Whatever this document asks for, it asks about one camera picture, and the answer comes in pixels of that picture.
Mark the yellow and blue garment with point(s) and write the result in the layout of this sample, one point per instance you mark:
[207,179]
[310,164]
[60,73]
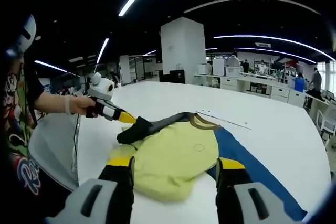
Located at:
[178,155]

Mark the grey mesh chair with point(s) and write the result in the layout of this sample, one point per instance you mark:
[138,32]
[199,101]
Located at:
[52,150]

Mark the blue container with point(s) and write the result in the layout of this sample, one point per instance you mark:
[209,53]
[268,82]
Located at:
[299,84]

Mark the black low cabinet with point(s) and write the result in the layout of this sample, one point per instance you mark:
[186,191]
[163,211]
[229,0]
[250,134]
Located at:
[177,76]

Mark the white square pillar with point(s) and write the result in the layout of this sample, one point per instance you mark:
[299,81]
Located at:
[182,48]

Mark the person's left hand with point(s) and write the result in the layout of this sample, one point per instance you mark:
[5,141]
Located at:
[82,104]

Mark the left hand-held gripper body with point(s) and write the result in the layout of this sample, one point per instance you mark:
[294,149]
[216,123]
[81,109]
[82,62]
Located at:
[101,89]

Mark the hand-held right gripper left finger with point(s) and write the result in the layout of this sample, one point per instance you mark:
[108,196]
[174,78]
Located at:
[115,187]

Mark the white box appliance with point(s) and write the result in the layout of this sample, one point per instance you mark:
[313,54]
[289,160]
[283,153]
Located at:
[204,69]
[218,66]

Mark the person's printed black shirt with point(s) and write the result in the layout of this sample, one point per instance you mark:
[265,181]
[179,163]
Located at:
[21,171]

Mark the white worn device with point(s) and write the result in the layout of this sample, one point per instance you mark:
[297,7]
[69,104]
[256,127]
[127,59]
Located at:
[27,33]

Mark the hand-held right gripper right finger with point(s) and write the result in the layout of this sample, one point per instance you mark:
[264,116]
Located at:
[233,179]

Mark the white storage cabinet row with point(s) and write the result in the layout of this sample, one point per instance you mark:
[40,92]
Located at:
[262,89]

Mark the white table strip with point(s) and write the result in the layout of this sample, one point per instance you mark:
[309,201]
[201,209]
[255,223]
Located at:
[225,120]

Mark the white wristband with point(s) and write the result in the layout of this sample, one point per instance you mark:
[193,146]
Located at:
[67,104]

